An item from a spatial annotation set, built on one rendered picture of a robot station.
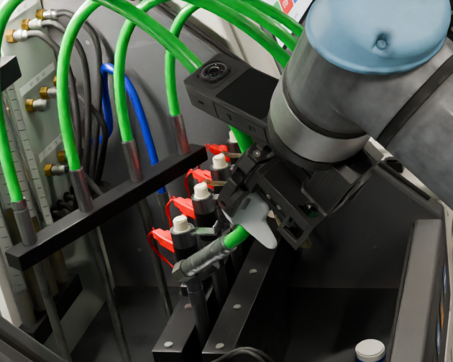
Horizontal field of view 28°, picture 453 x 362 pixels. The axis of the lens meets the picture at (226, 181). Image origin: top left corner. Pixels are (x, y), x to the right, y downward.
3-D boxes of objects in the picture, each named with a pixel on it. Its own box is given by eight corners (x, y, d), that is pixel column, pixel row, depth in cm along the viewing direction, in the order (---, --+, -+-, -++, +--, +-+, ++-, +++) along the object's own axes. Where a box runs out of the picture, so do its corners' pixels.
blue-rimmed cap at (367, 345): (384, 365, 119) (382, 356, 119) (354, 365, 121) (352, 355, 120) (387, 347, 123) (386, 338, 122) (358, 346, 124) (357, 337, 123)
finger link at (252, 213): (250, 276, 81) (280, 235, 73) (206, 228, 82) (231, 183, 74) (273, 256, 83) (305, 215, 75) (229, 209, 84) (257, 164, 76)
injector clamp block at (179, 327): (252, 453, 109) (231, 352, 102) (175, 448, 112) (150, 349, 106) (306, 294, 138) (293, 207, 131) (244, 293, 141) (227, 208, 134)
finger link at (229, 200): (219, 228, 77) (246, 182, 70) (207, 215, 78) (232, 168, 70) (257, 197, 80) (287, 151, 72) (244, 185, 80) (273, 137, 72)
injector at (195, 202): (254, 342, 116) (226, 200, 107) (218, 342, 117) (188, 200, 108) (259, 330, 118) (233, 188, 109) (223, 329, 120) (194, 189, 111)
